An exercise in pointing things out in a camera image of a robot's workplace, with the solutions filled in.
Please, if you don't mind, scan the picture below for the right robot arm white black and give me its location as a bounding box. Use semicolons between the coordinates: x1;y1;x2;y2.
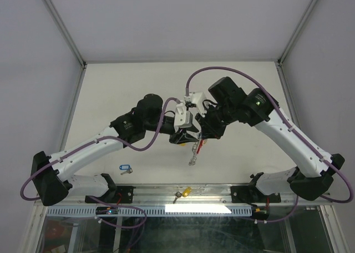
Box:
195;77;345;201

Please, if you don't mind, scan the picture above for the right aluminium frame post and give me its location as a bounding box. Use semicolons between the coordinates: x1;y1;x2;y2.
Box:
277;0;320;66

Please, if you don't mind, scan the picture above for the aluminium frame post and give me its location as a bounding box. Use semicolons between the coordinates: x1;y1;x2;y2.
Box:
277;0;320;66
42;0;87;68

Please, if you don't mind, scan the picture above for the white slotted cable duct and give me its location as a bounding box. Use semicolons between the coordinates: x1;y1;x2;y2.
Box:
47;204;252;218

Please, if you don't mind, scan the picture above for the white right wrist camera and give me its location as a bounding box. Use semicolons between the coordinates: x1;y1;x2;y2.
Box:
184;92;207;118

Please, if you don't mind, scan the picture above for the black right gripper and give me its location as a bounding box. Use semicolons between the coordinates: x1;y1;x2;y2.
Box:
195;103;236;140

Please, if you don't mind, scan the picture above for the metal keyring holder red handle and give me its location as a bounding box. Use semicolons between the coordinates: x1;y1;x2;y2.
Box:
189;133;207;166

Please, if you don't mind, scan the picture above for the left aluminium frame post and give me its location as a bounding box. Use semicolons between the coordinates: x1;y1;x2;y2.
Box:
42;0;87;68

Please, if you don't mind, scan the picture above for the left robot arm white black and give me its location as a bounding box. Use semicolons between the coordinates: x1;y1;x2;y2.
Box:
30;93;206;206

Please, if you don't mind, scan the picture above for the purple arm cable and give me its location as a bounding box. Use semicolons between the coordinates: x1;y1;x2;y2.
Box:
19;97;180;201
184;66;354;225

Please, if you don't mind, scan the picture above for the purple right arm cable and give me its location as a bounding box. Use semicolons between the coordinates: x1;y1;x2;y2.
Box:
184;66;354;225

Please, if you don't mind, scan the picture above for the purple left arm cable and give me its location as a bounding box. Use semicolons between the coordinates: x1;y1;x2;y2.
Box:
19;97;180;201

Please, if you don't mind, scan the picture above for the aluminium mounting rail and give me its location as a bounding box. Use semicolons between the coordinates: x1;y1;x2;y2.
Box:
34;183;333;208

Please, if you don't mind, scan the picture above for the blue tag key on table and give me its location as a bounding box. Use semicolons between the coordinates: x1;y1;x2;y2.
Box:
119;164;133;175

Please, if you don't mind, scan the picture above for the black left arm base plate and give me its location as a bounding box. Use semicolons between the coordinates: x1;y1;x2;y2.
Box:
97;185;135;204

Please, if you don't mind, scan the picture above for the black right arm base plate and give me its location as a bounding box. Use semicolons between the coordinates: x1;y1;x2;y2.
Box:
230;185;281;204

